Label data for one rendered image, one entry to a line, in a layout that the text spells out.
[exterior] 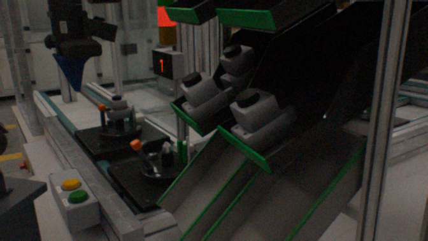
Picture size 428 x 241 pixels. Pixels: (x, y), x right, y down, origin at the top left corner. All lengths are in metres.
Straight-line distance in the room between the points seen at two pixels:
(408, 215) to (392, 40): 0.68
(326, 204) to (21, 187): 0.54
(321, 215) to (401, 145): 0.85
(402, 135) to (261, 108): 0.91
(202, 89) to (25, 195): 0.37
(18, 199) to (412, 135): 1.14
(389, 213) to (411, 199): 0.11
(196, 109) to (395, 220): 0.63
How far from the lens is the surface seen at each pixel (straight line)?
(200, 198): 0.69
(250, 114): 0.44
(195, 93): 0.55
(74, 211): 0.87
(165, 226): 0.79
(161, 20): 1.05
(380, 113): 0.47
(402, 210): 1.08
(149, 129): 1.25
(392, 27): 0.45
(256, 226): 0.59
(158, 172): 0.90
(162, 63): 1.06
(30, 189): 0.75
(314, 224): 0.51
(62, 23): 0.71
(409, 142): 1.37
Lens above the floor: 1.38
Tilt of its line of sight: 19 degrees down
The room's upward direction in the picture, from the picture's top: 2 degrees counter-clockwise
